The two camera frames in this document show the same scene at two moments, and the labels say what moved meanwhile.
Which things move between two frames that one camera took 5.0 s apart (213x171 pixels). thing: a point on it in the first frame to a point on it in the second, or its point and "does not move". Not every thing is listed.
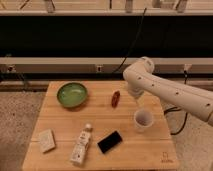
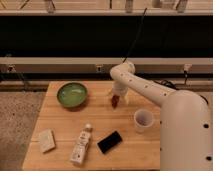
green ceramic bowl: (71, 95) does not move
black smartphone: (109, 142) does not move
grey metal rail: (99, 64) does not move
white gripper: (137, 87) to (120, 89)
